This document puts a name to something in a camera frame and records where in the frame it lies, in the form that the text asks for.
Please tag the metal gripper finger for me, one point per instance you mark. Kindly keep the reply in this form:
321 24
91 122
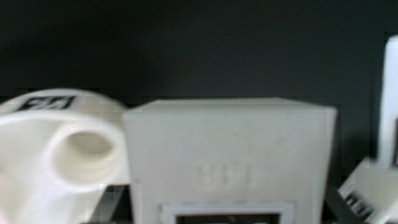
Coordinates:
106 215

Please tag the white stool leg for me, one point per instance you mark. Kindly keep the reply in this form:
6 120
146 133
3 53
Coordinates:
370 193
230 160

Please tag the white front fence rail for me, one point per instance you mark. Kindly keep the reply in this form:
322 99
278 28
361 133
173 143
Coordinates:
390 104

